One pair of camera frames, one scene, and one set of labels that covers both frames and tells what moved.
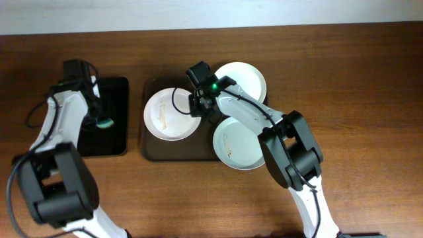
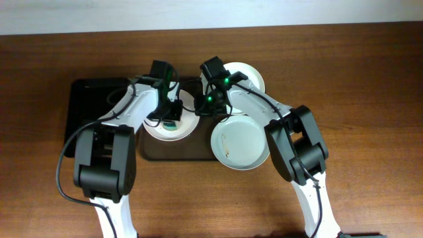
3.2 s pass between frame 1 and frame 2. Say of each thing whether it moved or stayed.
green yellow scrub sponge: moved
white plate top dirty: stayed
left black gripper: moved
